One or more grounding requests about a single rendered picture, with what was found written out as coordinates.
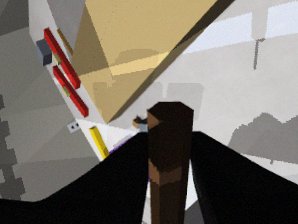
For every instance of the small orange cube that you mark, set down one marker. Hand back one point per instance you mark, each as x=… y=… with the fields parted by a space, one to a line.
x=135 y=121

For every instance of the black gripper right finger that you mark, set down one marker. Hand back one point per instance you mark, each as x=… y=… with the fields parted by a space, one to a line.
x=232 y=189

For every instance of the tan wooden floor panel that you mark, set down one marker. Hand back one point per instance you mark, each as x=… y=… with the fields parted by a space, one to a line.
x=123 y=46

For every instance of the yellow flat bar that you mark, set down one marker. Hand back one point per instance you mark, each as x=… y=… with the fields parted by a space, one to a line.
x=99 y=142

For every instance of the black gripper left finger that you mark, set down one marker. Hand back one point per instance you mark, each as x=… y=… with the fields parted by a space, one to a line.
x=112 y=192

